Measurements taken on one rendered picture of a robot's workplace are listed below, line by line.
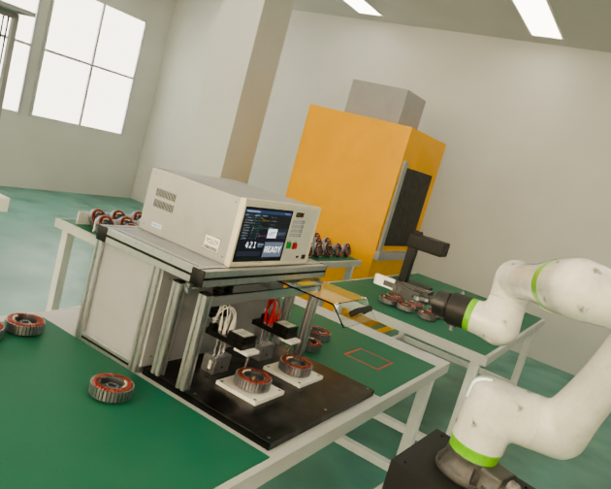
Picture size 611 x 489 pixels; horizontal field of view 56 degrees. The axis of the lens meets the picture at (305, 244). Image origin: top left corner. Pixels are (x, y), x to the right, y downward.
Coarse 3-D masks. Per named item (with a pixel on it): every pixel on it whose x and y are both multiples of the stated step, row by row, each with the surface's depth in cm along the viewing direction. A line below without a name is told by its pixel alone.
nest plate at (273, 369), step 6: (264, 366) 191; (270, 366) 193; (276, 366) 194; (270, 372) 190; (276, 372) 189; (282, 372) 191; (312, 372) 198; (282, 378) 188; (288, 378) 186; (294, 378) 188; (300, 378) 189; (306, 378) 191; (312, 378) 192; (318, 378) 194; (294, 384) 185; (300, 384) 184; (306, 384) 188
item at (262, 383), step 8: (240, 368) 176; (248, 368) 176; (240, 376) 169; (248, 376) 172; (256, 376) 174; (264, 376) 174; (240, 384) 169; (248, 384) 168; (256, 384) 168; (264, 384) 169; (256, 392) 168; (264, 392) 170
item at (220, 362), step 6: (204, 354) 178; (210, 354) 177; (216, 354) 179; (222, 354) 180; (228, 354) 181; (204, 360) 178; (216, 360) 176; (222, 360) 178; (228, 360) 181; (204, 366) 178; (216, 366) 177; (222, 366) 179; (228, 366) 182; (210, 372) 176; (216, 372) 178
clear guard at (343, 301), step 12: (300, 288) 188; (312, 288) 192; (324, 288) 197; (336, 288) 202; (324, 300) 182; (336, 300) 185; (348, 300) 190; (360, 300) 196; (348, 312) 185; (372, 312) 199; (348, 324) 181
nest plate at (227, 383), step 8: (232, 376) 176; (224, 384) 169; (232, 384) 171; (272, 384) 178; (232, 392) 168; (240, 392) 167; (248, 392) 168; (272, 392) 173; (280, 392) 174; (248, 400) 165; (256, 400) 165; (264, 400) 167
